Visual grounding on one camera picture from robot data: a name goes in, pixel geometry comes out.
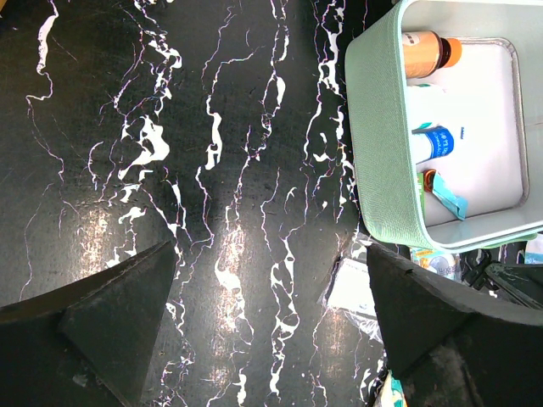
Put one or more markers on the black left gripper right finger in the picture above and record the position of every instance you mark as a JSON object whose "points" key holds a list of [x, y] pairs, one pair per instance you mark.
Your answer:
{"points": [[451, 345]]}

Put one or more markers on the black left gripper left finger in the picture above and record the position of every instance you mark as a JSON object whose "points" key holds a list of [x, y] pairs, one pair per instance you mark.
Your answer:
{"points": [[88, 343]]}

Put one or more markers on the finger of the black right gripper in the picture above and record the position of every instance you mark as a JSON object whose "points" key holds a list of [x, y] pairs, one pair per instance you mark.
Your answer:
{"points": [[521, 282]]}

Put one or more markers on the teal plaster packet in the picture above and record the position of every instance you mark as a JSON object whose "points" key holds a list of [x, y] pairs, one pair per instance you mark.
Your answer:
{"points": [[438, 262]]}

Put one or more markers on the cyan sachet strip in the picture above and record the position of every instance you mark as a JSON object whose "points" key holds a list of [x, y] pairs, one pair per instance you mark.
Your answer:
{"points": [[457, 205]]}

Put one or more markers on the mint green medicine case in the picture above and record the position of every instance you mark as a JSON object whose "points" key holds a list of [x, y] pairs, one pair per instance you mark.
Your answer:
{"points": [[445, 111]]}

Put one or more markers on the brown bottle orange cap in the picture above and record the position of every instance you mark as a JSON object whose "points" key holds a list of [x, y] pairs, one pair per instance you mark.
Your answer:
{"points": [[425, 52]]}

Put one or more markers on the blue mask packet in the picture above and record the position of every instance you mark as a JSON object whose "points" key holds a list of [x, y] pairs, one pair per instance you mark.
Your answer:
{"points": [[533, 253]]}

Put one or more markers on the black handled scissors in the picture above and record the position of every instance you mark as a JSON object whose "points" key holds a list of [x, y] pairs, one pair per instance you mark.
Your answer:
{"points": [[473, 274]]}

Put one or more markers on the small red round tin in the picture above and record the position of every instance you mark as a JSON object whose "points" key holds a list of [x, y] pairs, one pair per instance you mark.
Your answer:
{"points": [[428, 180]]}

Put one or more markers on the small green box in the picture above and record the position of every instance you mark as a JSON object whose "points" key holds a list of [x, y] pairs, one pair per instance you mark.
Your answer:
{"points": [[421, 191]]}

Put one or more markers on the white pill bottle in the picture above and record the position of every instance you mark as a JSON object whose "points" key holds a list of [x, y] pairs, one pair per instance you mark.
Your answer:
{"points": [[424, 105]]}

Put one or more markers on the clear bag yellow items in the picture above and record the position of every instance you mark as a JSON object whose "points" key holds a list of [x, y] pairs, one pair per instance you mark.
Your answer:
{"points": [[390, 394]]}

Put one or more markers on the clear bag white leaflets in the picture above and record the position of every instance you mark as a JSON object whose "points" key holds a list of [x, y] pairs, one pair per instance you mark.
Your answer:
{"points": [[348, 292]]}

